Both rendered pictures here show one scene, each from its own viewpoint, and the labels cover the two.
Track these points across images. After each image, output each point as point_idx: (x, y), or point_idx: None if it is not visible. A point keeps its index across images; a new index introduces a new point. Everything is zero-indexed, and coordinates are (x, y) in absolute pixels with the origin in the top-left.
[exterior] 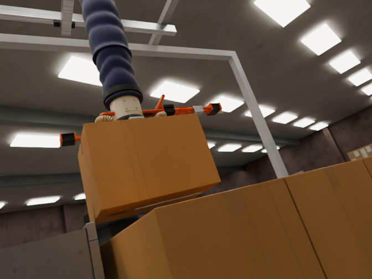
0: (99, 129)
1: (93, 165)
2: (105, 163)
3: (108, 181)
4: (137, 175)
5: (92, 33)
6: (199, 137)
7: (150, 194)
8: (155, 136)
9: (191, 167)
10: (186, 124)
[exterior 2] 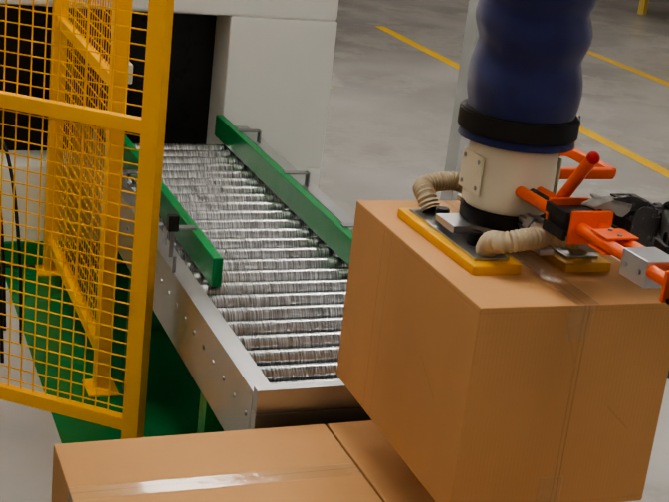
0: (364, 228)
1: (346, 292)
2: (354, 301)
3: (349, 336)
4: (371, 362)
5: None
6: (459, 377)
7: (371, 411)
8: (408, 305)
9: (424, 428)
10: (454, 322)
